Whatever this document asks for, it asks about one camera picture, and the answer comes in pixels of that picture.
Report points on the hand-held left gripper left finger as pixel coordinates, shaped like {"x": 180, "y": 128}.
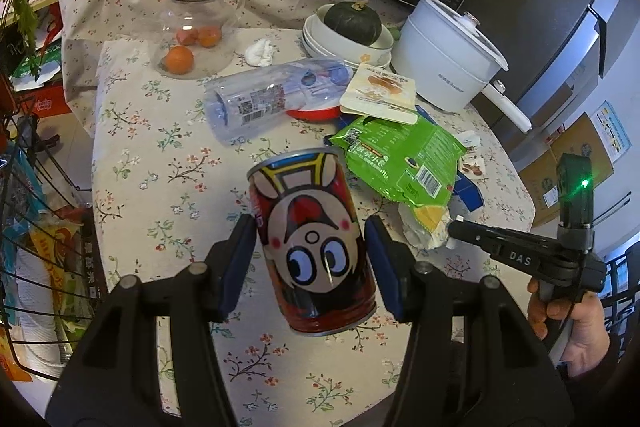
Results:
{"x": 240, "y": 252}

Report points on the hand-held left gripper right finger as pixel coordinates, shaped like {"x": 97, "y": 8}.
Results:
{"x": 385, "y": 257}

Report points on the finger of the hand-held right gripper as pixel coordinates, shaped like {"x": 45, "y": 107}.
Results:
{"x": 470, "y": 234}

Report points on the blue carton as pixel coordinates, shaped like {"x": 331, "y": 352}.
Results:
{"x": 470, "y": 194}

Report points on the yellow white wrapper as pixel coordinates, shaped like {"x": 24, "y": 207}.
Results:
{"x": 425, "y": 224}

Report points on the white nut packet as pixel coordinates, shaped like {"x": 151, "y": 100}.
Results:
{"x": 472, "y": 167}

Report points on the red cartoon drink can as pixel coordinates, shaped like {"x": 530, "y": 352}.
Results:
{"x": 310, "y": 247}

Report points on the person's right forearm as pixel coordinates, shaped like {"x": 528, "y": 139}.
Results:
{"x": 600, "y": 397}

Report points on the person's right hand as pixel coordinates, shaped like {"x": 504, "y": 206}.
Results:
{"x": 585, "y": 332}

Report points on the cardboard box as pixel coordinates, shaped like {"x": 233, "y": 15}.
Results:
{"x": 542, "y": 189}
{"x": 585, "y": 142}

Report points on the green snack bag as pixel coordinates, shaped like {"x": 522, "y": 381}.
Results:
{"x": 400, "y": 152}

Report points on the floral tablecloth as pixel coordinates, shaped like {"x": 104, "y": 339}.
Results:
{"x": 150, "y": 147}

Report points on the clear plastic bottle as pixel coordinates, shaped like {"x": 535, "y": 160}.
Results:
{"x": 260, "y": 99}

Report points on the red plate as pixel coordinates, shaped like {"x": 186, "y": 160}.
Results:
{"x": 315, "y": 113}

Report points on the beige snack packet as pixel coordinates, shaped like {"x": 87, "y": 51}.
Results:
{"x": 380, "y": 92}

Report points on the grey refrigerator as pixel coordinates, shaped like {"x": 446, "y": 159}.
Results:
{"x": 560, "y": 32}

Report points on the white electric pot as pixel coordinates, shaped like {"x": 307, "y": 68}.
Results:
{"x": 440, "y": 57}

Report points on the yellow snack bag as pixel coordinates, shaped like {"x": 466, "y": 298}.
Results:
{"x": 55, "y": 252}

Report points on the crumpled white tissue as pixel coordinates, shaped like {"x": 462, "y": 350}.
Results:
{"x": 260, "y": 52}

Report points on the small orange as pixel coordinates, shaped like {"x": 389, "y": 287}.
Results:
{"x": 180, "y": 59}
{"x": 187, "y": 38}
{"x": 210, "y": 36}

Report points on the small green vegetable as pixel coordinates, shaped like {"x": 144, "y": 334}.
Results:
{"x": 397, "y": 32}

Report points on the blue plastic bag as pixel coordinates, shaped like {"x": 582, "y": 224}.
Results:
{"x": 20, "y": 207}

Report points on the dark green squash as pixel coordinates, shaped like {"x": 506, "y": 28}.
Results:
{"x": 352, "y": 22}

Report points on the red carton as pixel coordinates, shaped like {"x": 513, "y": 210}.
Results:
{"x": 45, "y": 104}

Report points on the glass jar with wooden lid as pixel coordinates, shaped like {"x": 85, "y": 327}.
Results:
{"x": 200, "y": 7}

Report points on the green white packet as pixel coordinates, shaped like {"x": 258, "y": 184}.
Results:
{"x": 37, "y": 64}

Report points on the green plant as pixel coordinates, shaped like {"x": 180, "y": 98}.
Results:
{"x": 22, "y": 7}

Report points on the blue wall poster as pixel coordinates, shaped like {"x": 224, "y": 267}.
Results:
{"x": 611, "y": 127}

